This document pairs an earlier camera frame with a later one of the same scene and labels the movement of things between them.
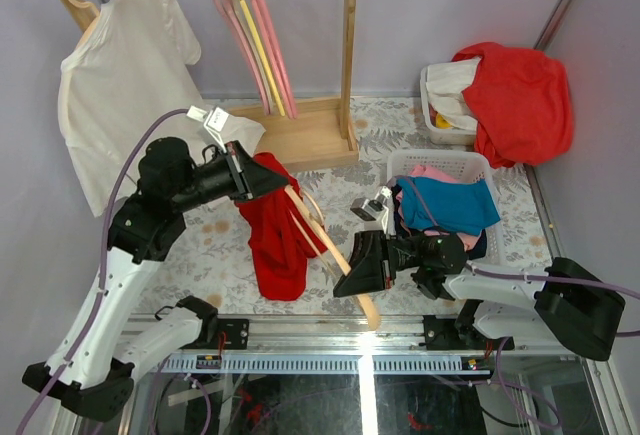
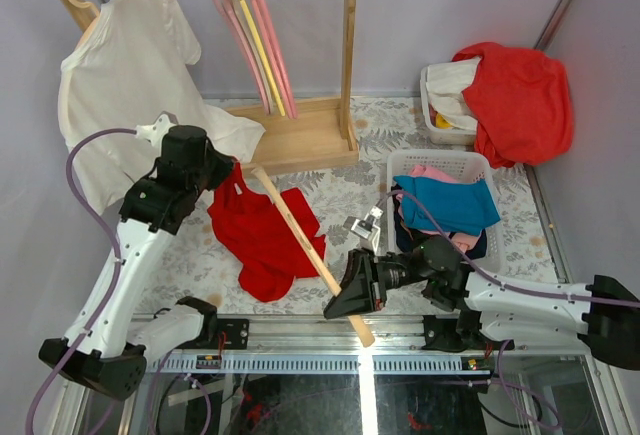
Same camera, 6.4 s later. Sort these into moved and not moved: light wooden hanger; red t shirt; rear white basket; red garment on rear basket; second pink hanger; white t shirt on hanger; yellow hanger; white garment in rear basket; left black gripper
Moved: light wooden hanger; red t shirt; left black gripper
Not moved: second pink hanger; rear white basket; yellow hanger; white garment in rear basket; white t shirt on hanger; red garment on rear basket
